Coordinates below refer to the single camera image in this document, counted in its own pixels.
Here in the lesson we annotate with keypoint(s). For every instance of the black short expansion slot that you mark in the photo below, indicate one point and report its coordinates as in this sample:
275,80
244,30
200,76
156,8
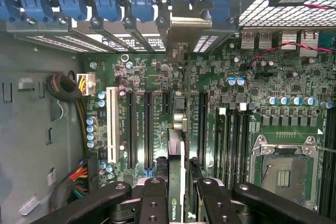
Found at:
166,103

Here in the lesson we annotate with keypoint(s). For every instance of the black long expansion slot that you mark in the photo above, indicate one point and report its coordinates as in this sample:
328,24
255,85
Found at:
131,129
202,129

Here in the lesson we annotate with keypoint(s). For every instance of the black RAM slot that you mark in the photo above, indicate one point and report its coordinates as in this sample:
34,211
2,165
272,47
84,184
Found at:
232,142
249,142
241,142

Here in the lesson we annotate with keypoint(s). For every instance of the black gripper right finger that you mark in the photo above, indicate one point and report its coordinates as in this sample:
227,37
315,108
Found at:
215,205

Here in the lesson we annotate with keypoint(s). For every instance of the blue long expansion slot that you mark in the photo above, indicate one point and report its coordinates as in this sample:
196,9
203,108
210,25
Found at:
148,129

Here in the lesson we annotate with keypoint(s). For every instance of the white power connector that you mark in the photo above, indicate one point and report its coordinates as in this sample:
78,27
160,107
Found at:
90,83

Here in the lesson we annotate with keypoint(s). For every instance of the silver USB port block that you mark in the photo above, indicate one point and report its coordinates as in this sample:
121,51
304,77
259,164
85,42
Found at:
268,40
248,40

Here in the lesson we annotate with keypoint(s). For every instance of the white expansion slot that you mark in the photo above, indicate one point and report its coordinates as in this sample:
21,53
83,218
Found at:
112,129

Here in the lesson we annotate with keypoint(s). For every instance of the open dark PC case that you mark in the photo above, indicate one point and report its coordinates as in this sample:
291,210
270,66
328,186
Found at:
26,129

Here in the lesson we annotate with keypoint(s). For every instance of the CPU socket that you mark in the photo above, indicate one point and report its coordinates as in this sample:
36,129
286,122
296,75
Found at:
288,176

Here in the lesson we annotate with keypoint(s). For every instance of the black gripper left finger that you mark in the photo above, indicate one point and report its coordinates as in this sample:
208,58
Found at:
153,203

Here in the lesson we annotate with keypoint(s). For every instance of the green motherboard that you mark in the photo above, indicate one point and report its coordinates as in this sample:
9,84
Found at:
275,82

